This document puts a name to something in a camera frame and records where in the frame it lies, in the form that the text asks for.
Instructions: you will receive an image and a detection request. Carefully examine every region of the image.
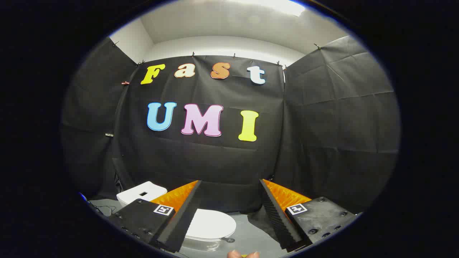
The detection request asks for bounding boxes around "white toilet body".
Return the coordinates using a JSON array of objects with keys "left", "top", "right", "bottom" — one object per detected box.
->
[{"left": 117, "top": 181, "right": 232, "bottom": 252}]

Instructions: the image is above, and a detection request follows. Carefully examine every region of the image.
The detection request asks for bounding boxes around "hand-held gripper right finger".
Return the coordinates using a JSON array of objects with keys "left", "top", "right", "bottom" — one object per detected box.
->
[{"left": 259, "top": 179, "right": 359, "bottom": 250}]

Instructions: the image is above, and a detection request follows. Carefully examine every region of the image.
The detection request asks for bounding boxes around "white toilet lid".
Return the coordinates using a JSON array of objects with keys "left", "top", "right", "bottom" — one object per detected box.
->
[{"left": 185, "top": 209, "right": 237, "bottom": 241}]

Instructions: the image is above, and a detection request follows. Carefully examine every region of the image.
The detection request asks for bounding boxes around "black backdrop cloth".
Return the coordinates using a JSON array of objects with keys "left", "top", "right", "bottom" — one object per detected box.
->
[{"left": 60, "top": 36, "right": 400, "bottom": 215}]

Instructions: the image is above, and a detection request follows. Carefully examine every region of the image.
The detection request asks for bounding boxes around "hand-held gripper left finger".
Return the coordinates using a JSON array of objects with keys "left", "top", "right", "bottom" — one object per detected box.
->
[{"left": 108, "top": 180, "right": 202, "bottom": 253}]

